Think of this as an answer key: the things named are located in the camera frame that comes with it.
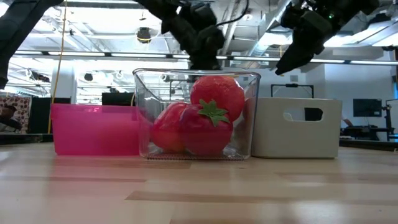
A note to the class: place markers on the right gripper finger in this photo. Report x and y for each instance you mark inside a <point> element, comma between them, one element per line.
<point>293,60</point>

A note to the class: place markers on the red toy tomato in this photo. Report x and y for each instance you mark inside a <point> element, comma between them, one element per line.
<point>168,130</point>
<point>217,90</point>

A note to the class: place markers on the red strawberry with leaves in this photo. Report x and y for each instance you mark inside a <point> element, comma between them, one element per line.
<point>202,140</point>

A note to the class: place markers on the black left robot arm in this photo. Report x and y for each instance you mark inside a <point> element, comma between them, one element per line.
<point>18,31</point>

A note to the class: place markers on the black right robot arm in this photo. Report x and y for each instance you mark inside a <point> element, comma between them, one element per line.
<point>354,7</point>

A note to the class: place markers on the clear plastic bin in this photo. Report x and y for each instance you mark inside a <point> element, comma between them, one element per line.
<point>149,90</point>

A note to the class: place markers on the white plastic bin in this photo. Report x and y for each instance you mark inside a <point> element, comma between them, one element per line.
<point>267,133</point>

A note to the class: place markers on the person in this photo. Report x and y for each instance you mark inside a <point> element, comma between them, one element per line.
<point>346,120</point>
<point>9,116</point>

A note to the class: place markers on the black background desk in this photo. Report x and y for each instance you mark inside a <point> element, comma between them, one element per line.
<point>367,129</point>

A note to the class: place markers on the black round ceiling fixture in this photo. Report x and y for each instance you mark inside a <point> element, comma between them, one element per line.
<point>88,77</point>

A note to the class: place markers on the pink plastic bin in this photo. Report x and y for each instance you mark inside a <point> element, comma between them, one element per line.
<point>93,130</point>

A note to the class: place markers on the black partition panel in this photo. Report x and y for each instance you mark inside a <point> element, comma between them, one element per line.
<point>46,115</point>

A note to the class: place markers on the patterned curtain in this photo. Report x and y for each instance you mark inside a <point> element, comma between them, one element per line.
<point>18,101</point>

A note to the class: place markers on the black rectangular stand frame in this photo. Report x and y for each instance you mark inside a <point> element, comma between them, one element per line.
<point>292,85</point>

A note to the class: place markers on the silver ceiling duct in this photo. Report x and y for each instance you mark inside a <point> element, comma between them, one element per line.
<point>264,31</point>

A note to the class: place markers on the black dome ceiling camera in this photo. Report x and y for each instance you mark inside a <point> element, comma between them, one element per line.
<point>144,35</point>

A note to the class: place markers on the black horizontal frame bar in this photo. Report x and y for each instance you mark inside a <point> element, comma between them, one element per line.
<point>124,56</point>

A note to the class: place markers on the black wall monitor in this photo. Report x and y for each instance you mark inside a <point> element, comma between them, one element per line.
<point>367,108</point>

